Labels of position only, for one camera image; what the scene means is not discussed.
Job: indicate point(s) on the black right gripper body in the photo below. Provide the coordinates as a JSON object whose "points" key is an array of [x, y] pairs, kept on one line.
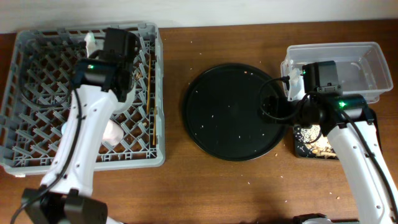
{"points": [[292, 112]]}

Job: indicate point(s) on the food scraps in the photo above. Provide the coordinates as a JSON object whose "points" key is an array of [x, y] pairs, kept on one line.
{"points": [[314, 143]]}

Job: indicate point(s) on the wooden chopstick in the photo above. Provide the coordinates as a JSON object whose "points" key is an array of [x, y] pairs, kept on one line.
{"points": [[154, 139], [148, 84]]}

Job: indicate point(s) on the pink plastic cup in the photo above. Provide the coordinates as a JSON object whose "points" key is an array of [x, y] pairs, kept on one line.
{"points": [[113, 133]]}

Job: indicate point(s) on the white ceramic plate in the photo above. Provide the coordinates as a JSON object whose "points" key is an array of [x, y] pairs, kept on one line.
{"points": [[123, 106]]}

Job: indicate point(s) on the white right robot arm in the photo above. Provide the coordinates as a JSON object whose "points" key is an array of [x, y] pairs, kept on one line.
{"points": [[350, 127]]}

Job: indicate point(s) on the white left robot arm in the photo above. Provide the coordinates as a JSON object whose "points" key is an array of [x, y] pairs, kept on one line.
{"points": [[100, 88]]}

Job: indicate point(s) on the grey dishwasher rack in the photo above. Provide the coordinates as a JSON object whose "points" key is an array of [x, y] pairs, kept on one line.
{"points": [[35, 104]]}

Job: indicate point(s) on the black rectangular tray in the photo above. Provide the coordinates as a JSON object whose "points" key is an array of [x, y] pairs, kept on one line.
{"points": [[300, 149]]}

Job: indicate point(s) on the round black tray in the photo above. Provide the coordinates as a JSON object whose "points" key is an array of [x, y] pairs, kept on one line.
{"points": [[221, 112]]}

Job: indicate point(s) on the clear plastic bin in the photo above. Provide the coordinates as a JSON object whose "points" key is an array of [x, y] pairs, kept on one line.
{"points": [[361, 66]]}

